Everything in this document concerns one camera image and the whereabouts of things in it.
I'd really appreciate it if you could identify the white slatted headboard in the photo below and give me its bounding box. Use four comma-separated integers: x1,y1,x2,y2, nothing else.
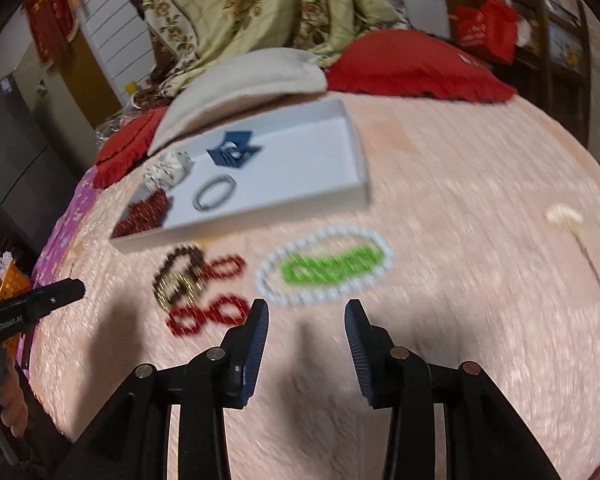
77,0,156,106

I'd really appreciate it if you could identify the dark brown bead bracelet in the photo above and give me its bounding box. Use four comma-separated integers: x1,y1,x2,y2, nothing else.
152,245,206,306

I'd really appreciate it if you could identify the white bead bracelet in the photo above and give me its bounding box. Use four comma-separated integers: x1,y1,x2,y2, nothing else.
254,225,395,307

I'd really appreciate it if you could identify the orange plastic basket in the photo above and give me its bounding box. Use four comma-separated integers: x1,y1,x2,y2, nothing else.
0,265,33,356

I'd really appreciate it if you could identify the beige pillow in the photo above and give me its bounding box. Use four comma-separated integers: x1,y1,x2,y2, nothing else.
147,49,328,156

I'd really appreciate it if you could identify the white polka dot scrunchie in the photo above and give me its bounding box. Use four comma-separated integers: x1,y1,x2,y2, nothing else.
143,152,195,192

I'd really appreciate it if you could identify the blue hair claw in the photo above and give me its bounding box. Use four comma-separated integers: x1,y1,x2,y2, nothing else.
206,131,261,168

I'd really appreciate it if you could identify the red shopping bag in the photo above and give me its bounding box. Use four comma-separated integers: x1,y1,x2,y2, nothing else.
455,0,518,63

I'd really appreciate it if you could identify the clear plastic bag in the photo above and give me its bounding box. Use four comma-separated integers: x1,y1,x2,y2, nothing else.
96,112,133,147

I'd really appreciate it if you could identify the floral yellow quilt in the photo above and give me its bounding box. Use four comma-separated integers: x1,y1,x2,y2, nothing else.
127,0,411,96

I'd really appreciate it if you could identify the red hanging cloth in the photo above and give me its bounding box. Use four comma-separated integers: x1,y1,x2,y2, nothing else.
22,0,78,63

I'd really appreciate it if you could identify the green bead bracelet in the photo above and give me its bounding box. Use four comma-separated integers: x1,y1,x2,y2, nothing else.
281,246,385,286

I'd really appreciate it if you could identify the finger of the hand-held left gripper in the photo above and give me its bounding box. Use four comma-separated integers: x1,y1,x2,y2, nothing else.
27,279,87,321

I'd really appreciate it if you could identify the dark red bead bracelet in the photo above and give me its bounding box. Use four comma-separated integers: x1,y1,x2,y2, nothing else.
167,296,251,337

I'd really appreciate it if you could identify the person's left hand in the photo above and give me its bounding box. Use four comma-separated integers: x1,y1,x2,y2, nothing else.
0,370,29,428

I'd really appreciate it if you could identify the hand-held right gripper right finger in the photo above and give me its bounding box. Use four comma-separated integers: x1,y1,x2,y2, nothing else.
344,299,563,480

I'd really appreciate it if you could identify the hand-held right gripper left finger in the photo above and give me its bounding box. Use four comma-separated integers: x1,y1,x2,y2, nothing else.
67,299,271,480

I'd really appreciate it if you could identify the white shallow tray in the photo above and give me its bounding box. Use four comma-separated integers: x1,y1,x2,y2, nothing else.
109,98,372,255

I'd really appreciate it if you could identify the grey cabinet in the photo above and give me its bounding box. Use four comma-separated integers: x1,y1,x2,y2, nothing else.
0,72,81,211

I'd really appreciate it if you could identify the large red frilled pillow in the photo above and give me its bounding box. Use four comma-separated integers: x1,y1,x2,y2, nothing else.
325,30,518,106

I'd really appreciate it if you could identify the orange-red bead bracelet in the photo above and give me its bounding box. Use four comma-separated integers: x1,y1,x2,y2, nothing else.
200,255,246,281

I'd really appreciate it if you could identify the red polka dot scrunchie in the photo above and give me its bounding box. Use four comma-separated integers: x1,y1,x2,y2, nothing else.
114,191,173,237

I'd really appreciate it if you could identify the dark wooden chair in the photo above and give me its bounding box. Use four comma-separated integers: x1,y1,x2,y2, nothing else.
500,0,593,146

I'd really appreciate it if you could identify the silver bracelet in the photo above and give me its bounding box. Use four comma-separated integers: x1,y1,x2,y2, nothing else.
192,174,238,212

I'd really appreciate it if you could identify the purple floral sheet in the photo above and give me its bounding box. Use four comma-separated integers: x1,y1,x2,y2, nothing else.
30,167,101,286

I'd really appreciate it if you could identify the small red frilled pillow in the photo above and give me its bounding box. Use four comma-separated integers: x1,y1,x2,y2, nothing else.
94,107,168,188

